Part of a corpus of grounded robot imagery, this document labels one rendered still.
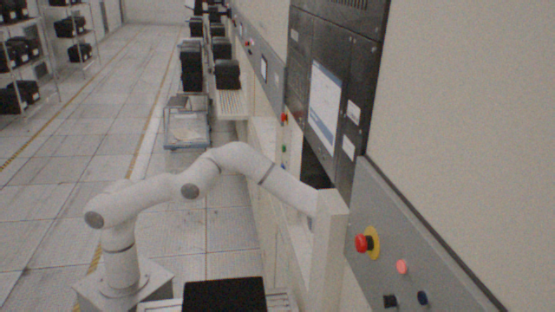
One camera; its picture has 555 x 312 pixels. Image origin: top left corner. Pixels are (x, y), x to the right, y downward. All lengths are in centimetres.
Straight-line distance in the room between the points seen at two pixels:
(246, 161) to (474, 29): 79
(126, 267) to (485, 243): 134
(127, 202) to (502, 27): 120
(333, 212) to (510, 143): 52
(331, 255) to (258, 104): 224
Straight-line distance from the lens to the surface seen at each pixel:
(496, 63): 54
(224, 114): 333
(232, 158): 119
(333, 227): 96
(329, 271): 105
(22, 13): 617
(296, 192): 120
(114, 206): 143
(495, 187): 54
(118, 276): 167
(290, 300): 161
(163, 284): 171
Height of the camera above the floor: 192
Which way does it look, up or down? 26 degrees down
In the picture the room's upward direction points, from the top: 3 degrees clockwise
